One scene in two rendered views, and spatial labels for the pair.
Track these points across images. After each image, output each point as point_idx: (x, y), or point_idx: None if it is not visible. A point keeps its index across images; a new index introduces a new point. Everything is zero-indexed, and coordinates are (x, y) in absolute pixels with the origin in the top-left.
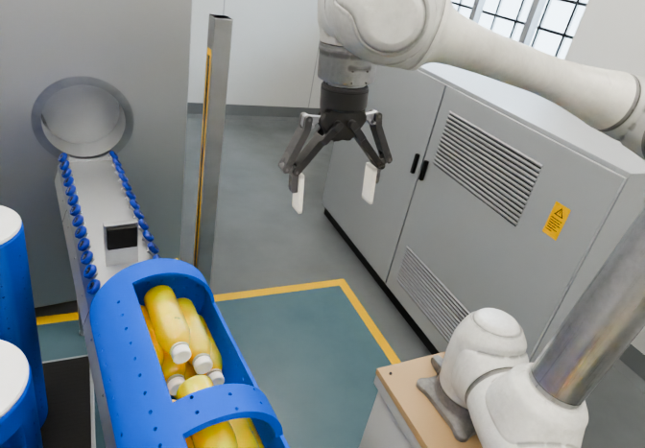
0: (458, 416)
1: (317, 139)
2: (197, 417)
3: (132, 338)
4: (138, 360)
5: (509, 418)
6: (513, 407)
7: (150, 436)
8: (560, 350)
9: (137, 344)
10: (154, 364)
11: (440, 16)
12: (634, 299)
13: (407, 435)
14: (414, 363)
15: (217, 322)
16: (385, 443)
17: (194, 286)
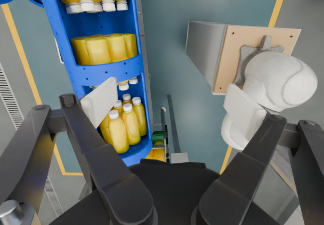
0: (241, 77)
1: (87, 179)
2: (87, 81)
3: None
4: (53, 20)
5: (236, 131)
6: (241, 134)
7: (69, 72)
8: (277, 163)
9: (49, 6)
10: (61, 32)
11: None
12: None
13: (216, 64)
14: (254, 30)
15: None
16: (213, 45)
17: None
